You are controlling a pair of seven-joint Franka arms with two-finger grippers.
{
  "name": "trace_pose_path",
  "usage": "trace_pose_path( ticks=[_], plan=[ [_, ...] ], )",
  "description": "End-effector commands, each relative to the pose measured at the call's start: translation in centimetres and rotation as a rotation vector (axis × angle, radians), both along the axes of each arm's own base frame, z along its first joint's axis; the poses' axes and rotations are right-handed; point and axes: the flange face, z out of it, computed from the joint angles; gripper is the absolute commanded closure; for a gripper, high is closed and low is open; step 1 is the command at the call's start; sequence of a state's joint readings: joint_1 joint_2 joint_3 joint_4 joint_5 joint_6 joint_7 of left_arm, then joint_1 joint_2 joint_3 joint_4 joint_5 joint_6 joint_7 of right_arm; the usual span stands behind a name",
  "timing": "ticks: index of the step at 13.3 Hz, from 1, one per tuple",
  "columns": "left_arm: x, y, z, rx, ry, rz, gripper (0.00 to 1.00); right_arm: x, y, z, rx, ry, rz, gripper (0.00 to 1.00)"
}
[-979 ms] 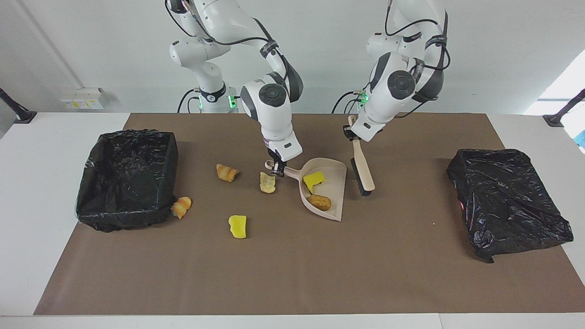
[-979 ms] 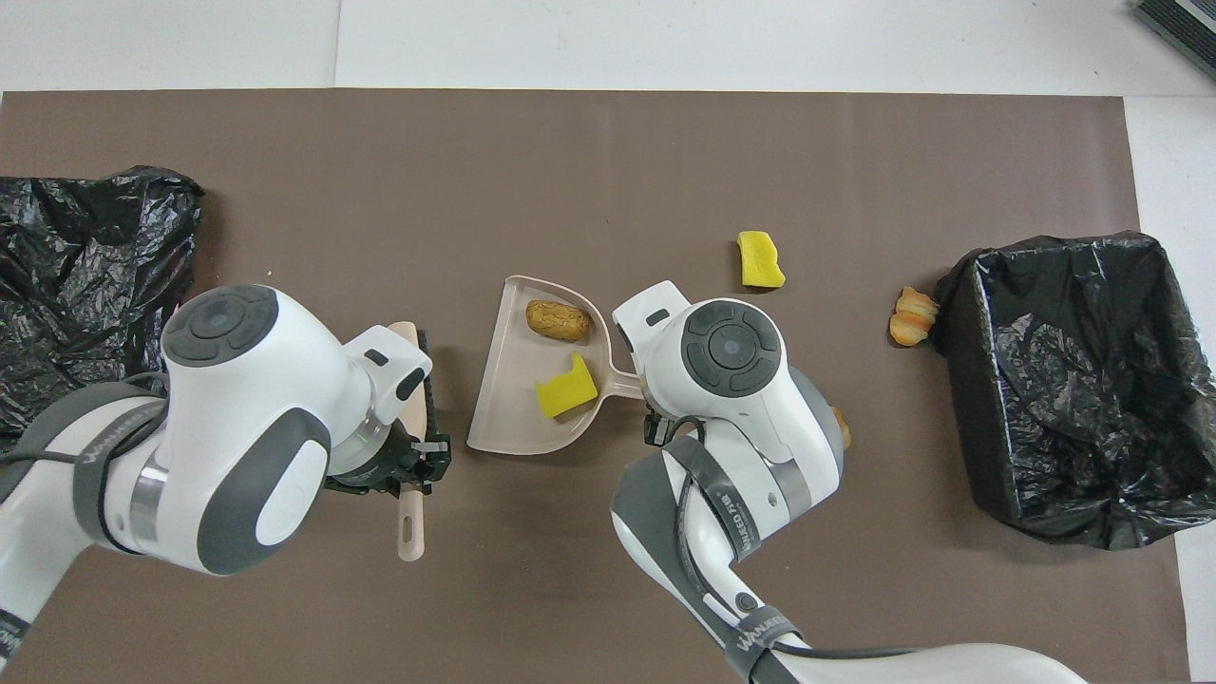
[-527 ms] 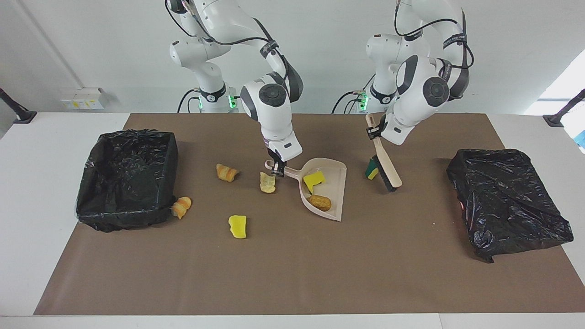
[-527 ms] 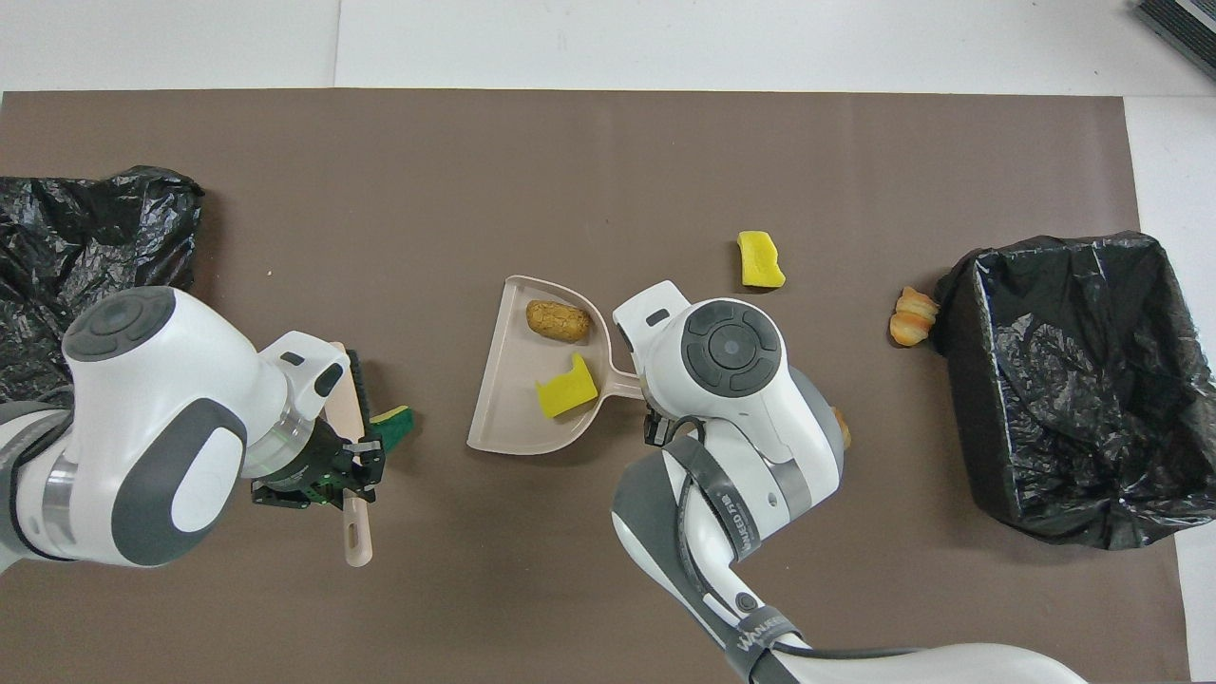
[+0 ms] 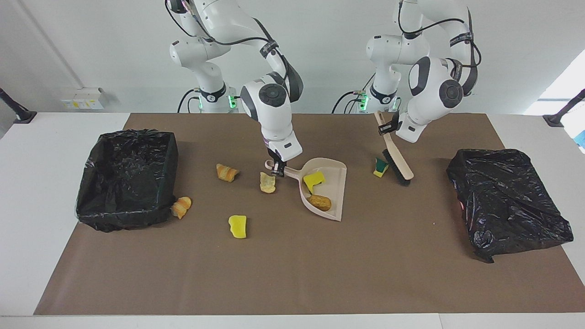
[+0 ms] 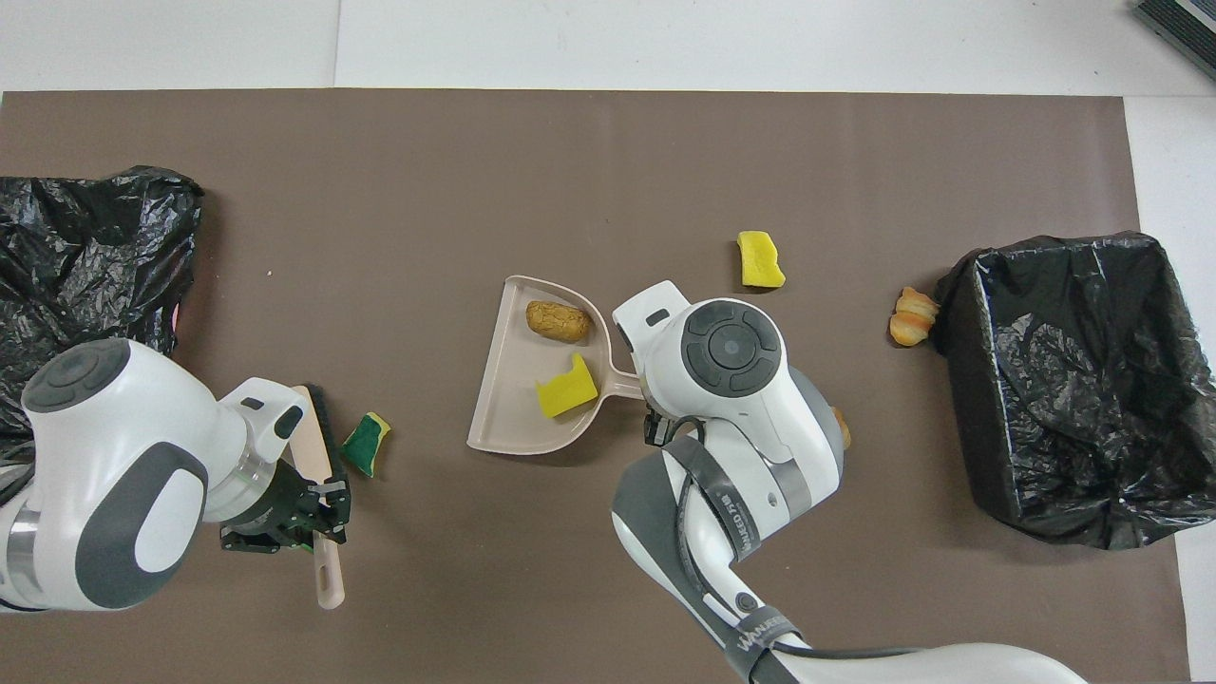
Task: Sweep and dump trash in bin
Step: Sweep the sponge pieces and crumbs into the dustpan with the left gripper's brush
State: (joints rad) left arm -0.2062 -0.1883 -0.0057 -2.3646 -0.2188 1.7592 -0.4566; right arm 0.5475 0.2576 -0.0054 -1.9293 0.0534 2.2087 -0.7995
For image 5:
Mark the pale foam chunk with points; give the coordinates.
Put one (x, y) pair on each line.
(267, 183)

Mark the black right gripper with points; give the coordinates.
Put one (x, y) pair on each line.
(275, 159)

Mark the notched yellow sponge piece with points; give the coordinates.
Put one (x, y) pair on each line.
(313, 180)

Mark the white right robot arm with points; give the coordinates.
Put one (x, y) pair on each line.
(274, 123)

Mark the crumpled black plastic bag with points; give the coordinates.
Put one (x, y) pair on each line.
(502, 201)

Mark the small yellow sponge wedge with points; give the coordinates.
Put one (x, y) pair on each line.
(380, 170)

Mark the white wall outlet box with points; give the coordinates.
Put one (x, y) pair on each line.
(82, 103)

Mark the brown bread roll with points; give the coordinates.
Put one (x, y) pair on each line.
(320, 202)

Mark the brown paper table mat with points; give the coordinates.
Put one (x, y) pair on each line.
(320, 283)

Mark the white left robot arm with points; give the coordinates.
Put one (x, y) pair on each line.
(413, 123)

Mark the beige brush black bristles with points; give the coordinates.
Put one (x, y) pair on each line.
(397, 157)

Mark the blue object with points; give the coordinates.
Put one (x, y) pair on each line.
(582, 139)

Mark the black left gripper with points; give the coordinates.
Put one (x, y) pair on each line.
(394, 121)

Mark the open bin black liner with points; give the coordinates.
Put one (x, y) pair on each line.
(123, 183)

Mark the black stand foot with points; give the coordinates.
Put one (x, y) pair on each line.
(23, 116)
(555, 119)

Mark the striped orange toy croissant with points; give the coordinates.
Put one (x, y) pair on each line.
(226, 172)
(182, 206)

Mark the rounded yellow sponge piece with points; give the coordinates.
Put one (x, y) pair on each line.
(237, 227)

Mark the beige plastic dustpan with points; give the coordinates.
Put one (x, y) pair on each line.
(332, 183)

